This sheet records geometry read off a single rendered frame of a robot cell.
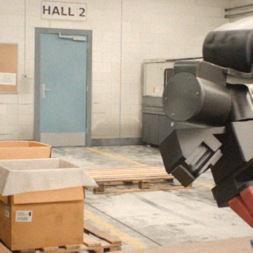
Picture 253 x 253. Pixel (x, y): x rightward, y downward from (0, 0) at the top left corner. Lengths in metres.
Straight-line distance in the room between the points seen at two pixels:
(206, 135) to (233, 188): 0.07
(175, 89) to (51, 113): 10.85
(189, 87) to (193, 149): 0.07
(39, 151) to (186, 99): 3.87
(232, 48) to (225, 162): 0.14
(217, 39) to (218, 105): 0.10
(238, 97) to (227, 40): 0.07
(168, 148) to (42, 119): 10.81
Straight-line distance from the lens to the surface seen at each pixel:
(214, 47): 0.77
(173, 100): 0.70
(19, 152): 4.49
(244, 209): 0.72
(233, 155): 0.72
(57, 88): 11.55
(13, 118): 11.40
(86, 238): 4.24
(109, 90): 11.91
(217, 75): 0.72
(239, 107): 0.75
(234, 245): 1.13
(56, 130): 11.58
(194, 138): 0.69
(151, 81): 11.76
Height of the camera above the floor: 1.18
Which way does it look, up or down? 4 degrees down
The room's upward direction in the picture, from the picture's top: 1 degrees clockwise
